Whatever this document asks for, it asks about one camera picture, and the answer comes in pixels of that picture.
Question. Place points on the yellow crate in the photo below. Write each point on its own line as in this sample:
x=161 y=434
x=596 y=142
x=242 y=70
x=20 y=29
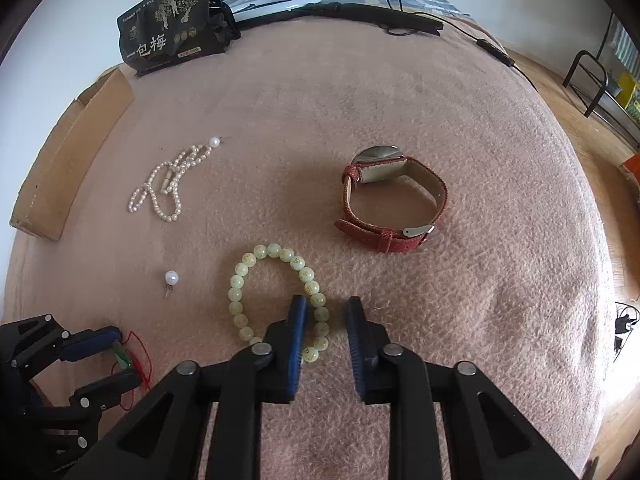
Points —
x=631 y=92

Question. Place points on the black metal clothes rack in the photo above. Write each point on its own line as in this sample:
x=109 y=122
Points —
x=597 y=96

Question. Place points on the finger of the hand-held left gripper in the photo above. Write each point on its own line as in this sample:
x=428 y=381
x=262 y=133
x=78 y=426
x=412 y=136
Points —
x=92 y=342
x=112 y=385

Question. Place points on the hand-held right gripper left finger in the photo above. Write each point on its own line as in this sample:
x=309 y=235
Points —
x=296 y=345

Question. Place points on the brown cardboard box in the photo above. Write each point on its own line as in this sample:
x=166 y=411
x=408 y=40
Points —
x=60 y=160

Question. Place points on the black pouch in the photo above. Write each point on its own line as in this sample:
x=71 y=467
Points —
x=225 y=22

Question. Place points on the striped hanging cloth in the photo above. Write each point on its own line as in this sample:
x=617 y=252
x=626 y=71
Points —
x=625 y=45

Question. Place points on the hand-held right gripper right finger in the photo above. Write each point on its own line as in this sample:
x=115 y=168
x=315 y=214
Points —
x=356 y=347

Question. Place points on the orange cloth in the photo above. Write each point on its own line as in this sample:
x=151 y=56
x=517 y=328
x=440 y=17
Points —
x=634 y=165

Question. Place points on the single white pearl pendant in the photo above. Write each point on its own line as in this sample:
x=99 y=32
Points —
x=171 y=277

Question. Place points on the black snack bag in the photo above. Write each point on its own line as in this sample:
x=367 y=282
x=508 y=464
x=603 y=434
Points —
x=165 y=25

